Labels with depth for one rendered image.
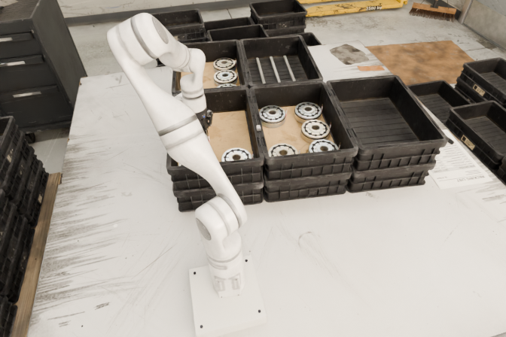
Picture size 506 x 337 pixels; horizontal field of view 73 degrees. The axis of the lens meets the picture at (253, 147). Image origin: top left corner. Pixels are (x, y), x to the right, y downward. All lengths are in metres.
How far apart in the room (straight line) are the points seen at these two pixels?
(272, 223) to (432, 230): 0.52
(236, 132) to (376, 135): 0.52
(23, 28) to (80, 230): 1.41
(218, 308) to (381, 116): 0.92
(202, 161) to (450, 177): 1.02
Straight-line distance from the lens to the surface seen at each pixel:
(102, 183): 1.41
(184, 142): 0.73
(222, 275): 0.93
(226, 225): 0.77
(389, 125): 1.42
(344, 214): 1.24
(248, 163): 1.05
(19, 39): 2.44
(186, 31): 2.71
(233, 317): 1.00
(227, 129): 1.31
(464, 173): 1.53
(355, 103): 1.49
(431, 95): 2.72
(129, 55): 0.75
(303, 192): 1.22
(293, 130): 1.31
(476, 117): 2.44
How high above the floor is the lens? 1.69
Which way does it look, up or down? 44 degrees down
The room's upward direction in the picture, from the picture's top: 1 degrees counter-clockwise
